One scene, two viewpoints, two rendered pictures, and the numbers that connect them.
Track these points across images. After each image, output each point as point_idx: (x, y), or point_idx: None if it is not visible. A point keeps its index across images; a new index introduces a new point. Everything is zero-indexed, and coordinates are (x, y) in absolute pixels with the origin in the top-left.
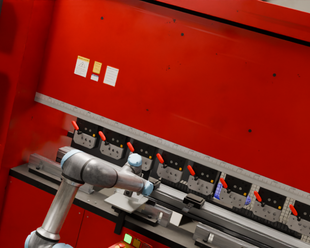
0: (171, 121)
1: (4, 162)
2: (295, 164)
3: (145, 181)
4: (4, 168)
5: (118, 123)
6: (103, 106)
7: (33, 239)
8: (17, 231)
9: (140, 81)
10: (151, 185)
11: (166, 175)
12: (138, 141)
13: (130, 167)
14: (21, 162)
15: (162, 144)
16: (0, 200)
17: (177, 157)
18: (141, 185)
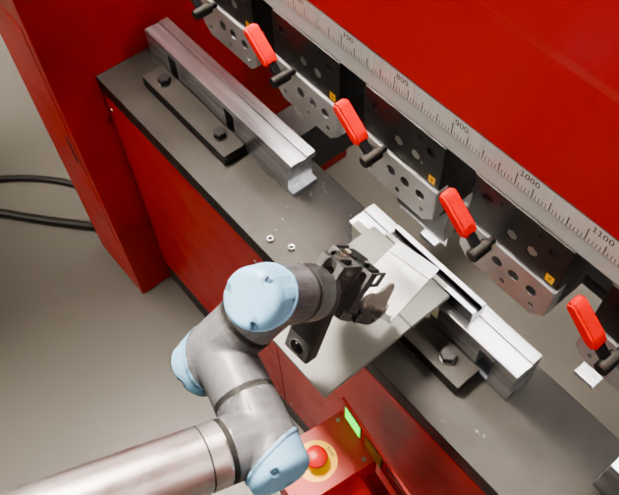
0: (505, 63)
1: (60, 71)
2: None
3: (259, 450)
4: (72, 83)
5: (304, 1)
6: None
7: None
8: (169, 223)
9: None
10: (286, 472)
11: (494, 273)
12: (382, 101)
13: (232, 329)
14: (137, 44)
15: (471, 150)
16: (110, 148)
17: (535, 232)
18: (220, 484)
